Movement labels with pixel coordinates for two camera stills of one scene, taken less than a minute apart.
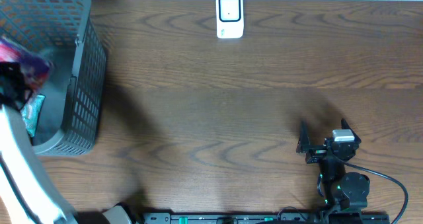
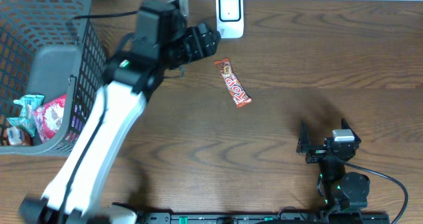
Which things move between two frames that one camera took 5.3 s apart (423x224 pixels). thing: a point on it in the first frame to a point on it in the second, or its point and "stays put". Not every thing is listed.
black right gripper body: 323,150 stays put
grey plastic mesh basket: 56,19 stays put
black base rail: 260,217 stays put
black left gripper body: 8,82 to 201,42
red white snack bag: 35,69 to 49,117
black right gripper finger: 303,145 stays put
